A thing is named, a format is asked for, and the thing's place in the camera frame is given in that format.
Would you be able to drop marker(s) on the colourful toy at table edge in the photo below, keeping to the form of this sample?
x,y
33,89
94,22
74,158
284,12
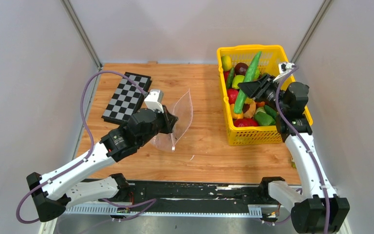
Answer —
x,y
293,163

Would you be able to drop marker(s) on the red tomato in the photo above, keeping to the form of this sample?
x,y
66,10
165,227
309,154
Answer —
x,y
245,122

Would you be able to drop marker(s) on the black white chessboard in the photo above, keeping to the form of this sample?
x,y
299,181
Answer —
x,y
125,101

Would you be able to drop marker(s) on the red apple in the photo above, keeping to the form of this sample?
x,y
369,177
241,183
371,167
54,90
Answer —
x,y
232,95

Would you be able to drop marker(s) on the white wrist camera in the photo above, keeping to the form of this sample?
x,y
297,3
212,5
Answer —
x,y
153,100
284,69

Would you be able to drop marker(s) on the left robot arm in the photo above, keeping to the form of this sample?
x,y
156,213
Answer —
x,y
54,192

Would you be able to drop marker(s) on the green pear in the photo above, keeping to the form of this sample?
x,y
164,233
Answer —
x,y
236,80

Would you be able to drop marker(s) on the yellow plastic basket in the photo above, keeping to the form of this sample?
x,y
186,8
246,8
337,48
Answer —
x,y
271,56

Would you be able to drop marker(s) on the clear zip top bag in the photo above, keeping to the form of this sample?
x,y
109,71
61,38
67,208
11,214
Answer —
x,y
183,109

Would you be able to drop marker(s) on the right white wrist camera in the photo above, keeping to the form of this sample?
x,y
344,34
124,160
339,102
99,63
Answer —
x,y
284,69

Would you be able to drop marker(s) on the green bell pepper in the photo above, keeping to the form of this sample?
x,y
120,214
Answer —
x,y
264,119

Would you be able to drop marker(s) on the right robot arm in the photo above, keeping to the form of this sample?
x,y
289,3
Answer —
x,y
318,208

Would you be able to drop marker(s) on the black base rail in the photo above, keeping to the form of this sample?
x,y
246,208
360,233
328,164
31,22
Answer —
x,y
180,198

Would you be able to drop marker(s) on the long green cucumber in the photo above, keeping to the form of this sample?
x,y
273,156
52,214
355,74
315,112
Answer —
x,y
250,74

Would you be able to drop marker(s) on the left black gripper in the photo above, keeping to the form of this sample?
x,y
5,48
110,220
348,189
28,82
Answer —
x,y
169,119

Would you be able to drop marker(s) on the yellow green mango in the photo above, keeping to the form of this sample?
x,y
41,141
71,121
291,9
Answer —
x,y
226,62

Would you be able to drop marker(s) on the light green vegetable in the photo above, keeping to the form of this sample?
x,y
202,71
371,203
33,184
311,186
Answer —
x,y
257,74

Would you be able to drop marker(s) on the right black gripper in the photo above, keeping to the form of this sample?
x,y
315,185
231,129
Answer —
x,y
255,88

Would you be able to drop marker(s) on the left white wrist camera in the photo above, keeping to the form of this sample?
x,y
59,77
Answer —
x,y
153,100

